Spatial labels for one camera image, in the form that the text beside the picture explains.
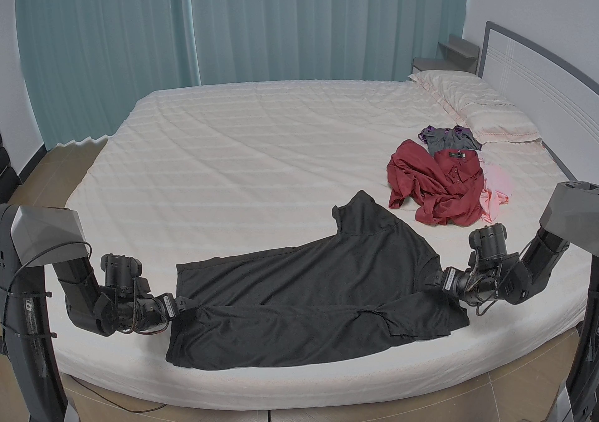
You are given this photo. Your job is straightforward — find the grey bedside table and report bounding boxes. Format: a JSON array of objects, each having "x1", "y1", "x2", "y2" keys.
[{"x1": 412, "y1": 34, "x2": 480, "y2": 77}]

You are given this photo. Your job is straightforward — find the bed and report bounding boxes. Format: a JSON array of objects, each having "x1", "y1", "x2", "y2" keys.
[{"x1": 54, "y1": 22, "x2": 599, "y2": 422}]

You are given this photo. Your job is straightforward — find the black cable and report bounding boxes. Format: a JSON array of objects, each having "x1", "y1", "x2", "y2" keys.
[
  {"x1": 472, "y1": 298, "x2": 500, "y2": 317},
  {"x1": 7, "y1": 240, "x2": 92, "y2": 299}
]

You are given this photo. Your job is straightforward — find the dark red shirt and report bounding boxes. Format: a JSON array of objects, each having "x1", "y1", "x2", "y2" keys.
[{"x1": 387, "y1": 139, "x2": 485, "y2": 227}]

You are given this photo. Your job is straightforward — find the cream pillow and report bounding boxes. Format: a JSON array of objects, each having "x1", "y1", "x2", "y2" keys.
[{"x1": 407, "y1": 70, "x2": 543, "y2": 145}]

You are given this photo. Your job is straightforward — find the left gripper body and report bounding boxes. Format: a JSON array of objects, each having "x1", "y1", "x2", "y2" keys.
[{"x1": 157, "y1": 293, "x2": 181, "y2": 321}]

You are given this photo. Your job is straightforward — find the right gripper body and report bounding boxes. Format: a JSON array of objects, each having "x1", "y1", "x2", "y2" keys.
[{"x1": 440, "y1": 266, "x2": 469, "y2": 297}]

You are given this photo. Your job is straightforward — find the grey garment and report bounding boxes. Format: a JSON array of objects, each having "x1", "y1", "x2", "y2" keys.
[{"x1": 426, "y1": 128, "x2": 483, "y2": 154}]

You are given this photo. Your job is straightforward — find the thin dark cable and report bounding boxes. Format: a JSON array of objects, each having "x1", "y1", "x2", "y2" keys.
[{"x1": 70, "y1": 378, "x2": 167, "y2": 414}]

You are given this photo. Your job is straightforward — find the black T-shirt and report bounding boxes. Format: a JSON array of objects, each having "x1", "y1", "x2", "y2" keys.
[{"x1": 165, "y1": 190, "x2": 470, "y2": 371}]

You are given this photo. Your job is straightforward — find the purple garment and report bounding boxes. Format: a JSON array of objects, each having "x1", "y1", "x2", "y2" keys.
[{"x1": 418, "y1": 125, "x2": 473, "y2": 146}]

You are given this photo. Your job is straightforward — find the blue-green curtain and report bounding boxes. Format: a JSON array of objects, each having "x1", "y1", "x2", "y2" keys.
[
  {"x1": 16, "y1": 0, "x2": 202, "y2": 149},
  {"x1": 187, "y1": 0, "x2": 470, "y2": 86}
]

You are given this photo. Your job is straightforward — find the pink garment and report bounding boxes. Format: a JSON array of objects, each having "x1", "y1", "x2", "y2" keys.
[{"x1": 478, "y1": 153, "x2": 514, "y2": 226}]

